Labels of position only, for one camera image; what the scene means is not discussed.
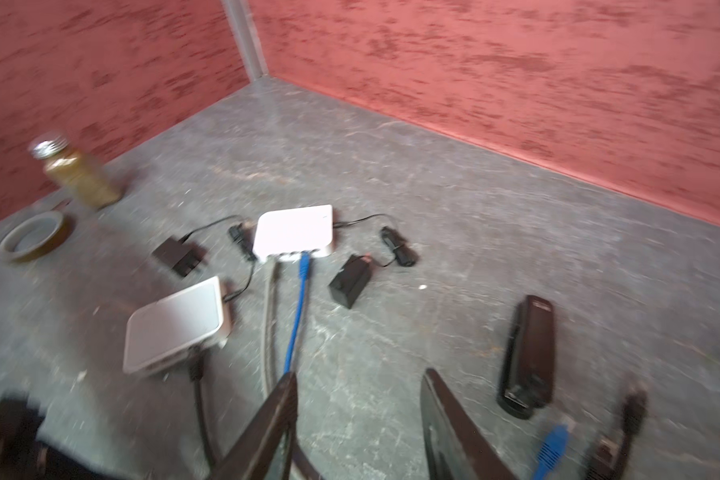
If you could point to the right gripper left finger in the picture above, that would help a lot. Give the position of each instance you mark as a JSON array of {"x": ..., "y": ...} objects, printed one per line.
[{"x": 264, "y": 450}]

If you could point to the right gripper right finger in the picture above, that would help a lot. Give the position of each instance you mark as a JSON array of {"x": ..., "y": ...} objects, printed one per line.
[{"x": 454, "y": 446}]

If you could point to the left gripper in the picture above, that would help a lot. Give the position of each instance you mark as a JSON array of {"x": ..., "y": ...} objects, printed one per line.
[{"x": 24, "y": 456}]

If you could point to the white switch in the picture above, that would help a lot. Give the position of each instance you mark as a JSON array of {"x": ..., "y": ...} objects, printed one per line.
[
  {"x": 163, "y": 333},
  {"x": 286, "y": 234}
]

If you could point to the black power adapter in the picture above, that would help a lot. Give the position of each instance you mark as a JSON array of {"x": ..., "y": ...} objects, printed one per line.
[
  {"x": 354, "y": 275},
  {"x": 181, "y": 258}
]

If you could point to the black stapler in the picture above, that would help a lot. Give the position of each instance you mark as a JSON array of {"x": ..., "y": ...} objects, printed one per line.
[{"x": 528, "y": 373}]

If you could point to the spice jar with brown contents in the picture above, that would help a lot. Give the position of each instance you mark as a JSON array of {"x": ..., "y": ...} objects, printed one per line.
[{"x": 74, "y": 170}]

